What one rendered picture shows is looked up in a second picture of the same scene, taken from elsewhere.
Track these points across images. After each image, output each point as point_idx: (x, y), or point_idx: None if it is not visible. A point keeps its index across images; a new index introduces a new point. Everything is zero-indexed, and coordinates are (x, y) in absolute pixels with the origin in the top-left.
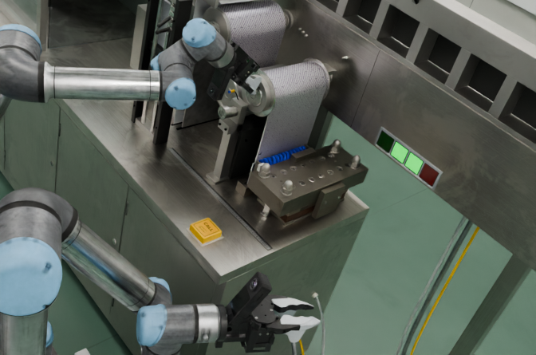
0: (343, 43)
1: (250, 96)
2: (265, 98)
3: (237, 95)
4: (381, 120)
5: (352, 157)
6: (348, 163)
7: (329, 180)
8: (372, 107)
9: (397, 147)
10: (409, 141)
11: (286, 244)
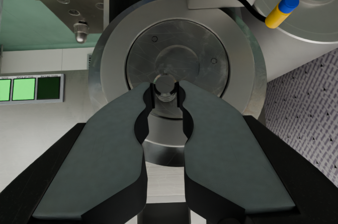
0: (170, 169)
1: (189, 50)
2: (109, 91)
3: (249, 12)
4: (67, 108)
5: (100, 32)
6: (86, 23)
7: None
8: (87, 116)
9: (28, 93)
10: (18, 110)
11: None
